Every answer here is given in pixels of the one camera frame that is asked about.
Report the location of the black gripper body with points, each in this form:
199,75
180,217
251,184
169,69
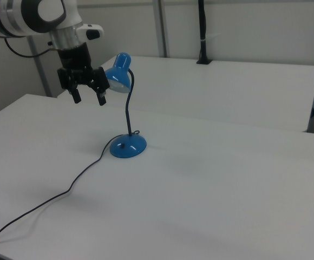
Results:
74,61

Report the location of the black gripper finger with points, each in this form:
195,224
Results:
100,96
76,95

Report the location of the blue gooseneck desk lamp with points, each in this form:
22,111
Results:
128,147

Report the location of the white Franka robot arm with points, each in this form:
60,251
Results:
24,16

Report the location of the black pole with clamp base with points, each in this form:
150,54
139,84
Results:
201,21

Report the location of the slanted grey aluminium frame post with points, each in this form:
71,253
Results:
39,67

